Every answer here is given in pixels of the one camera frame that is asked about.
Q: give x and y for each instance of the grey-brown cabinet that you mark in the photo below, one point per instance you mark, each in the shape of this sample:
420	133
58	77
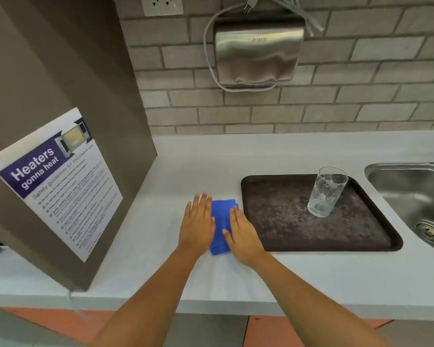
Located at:
39	86

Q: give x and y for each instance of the white wall socket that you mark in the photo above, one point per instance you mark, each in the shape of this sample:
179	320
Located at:
161	4

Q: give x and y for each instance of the dark brown tray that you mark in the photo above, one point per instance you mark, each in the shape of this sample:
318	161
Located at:
293	220

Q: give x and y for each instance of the person's left forearm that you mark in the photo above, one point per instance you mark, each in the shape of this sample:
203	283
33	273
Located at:
150	303

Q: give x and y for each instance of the person's left hand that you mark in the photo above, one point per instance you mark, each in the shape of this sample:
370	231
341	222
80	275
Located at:
197	227

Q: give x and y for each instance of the person's right forearm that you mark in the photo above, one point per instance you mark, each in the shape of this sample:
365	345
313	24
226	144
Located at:
311	303

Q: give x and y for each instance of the person's right hand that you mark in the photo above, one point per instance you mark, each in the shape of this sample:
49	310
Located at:
245	239

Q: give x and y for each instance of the blue cloth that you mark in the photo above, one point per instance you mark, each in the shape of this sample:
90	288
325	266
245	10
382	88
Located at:
220	224

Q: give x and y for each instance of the stainless steel hand dryer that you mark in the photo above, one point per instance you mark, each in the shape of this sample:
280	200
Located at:
258	50

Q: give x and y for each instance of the clear drinking glass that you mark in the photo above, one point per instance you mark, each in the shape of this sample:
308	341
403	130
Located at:
326	193

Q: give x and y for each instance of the white and purple guideline poster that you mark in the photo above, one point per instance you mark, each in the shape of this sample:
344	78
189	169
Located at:
65	184

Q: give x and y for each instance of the stainless steel sink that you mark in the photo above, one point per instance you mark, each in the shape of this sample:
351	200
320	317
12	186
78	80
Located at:
412	198

